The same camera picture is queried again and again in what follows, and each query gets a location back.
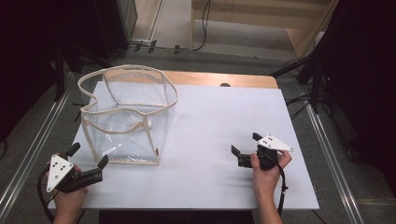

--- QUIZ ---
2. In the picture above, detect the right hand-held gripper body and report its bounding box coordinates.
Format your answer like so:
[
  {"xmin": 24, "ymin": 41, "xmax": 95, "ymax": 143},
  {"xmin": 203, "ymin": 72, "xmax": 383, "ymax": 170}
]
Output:
[{"xmin": 237, "ymin": 133, "xmax": 294, "ymax": 172}]

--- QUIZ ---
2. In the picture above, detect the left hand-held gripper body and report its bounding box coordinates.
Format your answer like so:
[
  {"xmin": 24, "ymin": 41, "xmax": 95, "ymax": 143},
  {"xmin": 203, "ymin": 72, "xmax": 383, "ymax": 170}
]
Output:
[{"xmin": 46, "ymin": 153, "xmax": 105, "ymax": 194}]

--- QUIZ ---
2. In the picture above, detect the clear plastic bag beige trim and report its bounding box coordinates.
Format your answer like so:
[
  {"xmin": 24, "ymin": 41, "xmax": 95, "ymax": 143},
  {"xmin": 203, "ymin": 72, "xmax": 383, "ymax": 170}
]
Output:
[{"xmin": 77, "ymin": 63, "xmax": 179, "ymax": 166}]

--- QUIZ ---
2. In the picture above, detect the person's right hand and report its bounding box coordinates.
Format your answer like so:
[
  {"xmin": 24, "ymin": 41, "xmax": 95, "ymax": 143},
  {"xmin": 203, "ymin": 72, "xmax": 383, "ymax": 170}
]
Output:
[{"xmin": 249, "ymin": 150, "xmax": 293, "ymax": 201}]

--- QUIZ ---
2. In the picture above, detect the person's left hand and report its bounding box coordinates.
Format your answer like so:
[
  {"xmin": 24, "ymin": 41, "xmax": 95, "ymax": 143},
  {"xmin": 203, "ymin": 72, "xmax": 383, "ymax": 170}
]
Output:
[{"xmin": 49, "ymin": 186, "xmax": 91, "ymax": 215}]

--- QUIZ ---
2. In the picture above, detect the white table cover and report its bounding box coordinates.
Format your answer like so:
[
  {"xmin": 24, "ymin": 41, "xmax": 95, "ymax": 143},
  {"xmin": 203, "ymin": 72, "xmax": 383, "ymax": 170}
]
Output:
[{"xmin": 48, "ymin": 81, "xmax": 320, "ymax": 210}]

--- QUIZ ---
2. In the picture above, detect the black metal stand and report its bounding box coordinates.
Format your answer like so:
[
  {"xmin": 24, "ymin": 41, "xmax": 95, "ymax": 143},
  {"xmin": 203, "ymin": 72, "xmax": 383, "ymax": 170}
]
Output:
[{"xmin": 270, "ymin": 50, "xmax": 323, "ymax": 115}]

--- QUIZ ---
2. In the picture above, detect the wooden table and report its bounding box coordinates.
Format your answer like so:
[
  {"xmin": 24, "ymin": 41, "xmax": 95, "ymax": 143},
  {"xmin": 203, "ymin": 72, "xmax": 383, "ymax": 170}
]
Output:
[{"xmin": 106, "ymin": 70, "xmax": 279, "ymax": 90}]

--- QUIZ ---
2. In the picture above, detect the wooden shelf unit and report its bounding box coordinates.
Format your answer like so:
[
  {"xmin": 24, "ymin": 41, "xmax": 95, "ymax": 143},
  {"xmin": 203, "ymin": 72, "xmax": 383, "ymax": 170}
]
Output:
[{"xmin": 189, "ymin": 0, "xmax": 340, "ymax": 61}]

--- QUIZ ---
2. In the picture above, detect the black cabinet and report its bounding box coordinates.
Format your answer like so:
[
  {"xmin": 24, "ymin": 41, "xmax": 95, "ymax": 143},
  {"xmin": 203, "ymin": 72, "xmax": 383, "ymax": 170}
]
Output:
[{"xmin": 92, "ymin": 0, "xmax": 138, "ymax": 61}]

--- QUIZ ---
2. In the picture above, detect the left hand-held gripper cable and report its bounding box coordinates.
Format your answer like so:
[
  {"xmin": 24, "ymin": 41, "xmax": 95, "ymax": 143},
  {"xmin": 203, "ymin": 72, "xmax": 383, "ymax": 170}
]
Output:
[{"xmin": 36, "ymin": 166, "xmax": 57, "ymax": 224}]

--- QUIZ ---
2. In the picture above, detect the hand-held gripper cable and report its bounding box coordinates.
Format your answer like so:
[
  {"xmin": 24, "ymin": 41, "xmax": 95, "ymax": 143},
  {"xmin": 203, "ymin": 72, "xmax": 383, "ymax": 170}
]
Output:
[
  {"xmin": 36, "ymin": 166, "xmax": 57, "ymax": 224},
  {"xmin": 276, "ymin": 163, "xmax": 290, "ymax": 217}
]

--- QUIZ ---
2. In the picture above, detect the right hand-held gripper cable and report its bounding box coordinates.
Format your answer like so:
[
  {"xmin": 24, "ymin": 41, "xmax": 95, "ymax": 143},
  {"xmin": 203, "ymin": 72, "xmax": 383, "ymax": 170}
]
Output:
[{"xmin": 276, "ymin": 163, "xmax": 290, "ymax": 217}]

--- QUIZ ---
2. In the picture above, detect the metal floor rail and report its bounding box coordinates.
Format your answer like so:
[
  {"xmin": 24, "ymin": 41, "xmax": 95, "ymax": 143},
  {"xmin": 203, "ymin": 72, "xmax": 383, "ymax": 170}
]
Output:
[
  {"xmin": 0, "ymin": 88, "xmax": 72, "ymax": 216},
  {"xmin": 305, "ymin": 104, "xmax": 366, "ymax": 224}
]

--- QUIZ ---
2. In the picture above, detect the black hanging cable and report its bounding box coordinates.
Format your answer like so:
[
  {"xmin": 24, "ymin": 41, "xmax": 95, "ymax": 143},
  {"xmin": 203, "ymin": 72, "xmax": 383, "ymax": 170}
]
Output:
[{"xmin": 191, "ymin": 0, "xmax": 212, "ymax": 52}]

